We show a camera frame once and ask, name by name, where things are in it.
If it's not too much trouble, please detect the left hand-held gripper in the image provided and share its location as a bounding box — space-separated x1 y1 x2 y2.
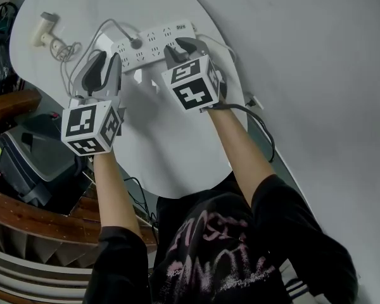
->
61 51 127 157

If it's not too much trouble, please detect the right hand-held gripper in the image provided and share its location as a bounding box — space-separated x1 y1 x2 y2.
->
160 36 229 113

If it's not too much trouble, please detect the white power strip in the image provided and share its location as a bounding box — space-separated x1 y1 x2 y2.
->
110 19 198 74

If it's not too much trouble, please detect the person's left forearm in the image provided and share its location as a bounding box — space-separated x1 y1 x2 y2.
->
93 147 143 243

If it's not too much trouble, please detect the person's right forearm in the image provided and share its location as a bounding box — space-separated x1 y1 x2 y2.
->
207 108 276 207

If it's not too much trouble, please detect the beige hair dryer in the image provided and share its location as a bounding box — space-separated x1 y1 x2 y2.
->
31 11 61 49

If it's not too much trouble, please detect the black printer with grey lid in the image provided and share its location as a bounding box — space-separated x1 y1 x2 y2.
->
0 114 85 208

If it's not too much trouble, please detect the person's black printed shirt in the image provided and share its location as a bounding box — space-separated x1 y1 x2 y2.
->
84 173 359 304

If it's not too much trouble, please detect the grey plug and cord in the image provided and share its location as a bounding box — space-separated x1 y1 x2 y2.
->
50 18 137 96

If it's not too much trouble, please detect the white wall socket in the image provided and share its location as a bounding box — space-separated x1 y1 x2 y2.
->
243 91 264 111

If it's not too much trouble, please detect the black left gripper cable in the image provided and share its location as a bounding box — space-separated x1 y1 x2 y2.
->
123 176 161 234

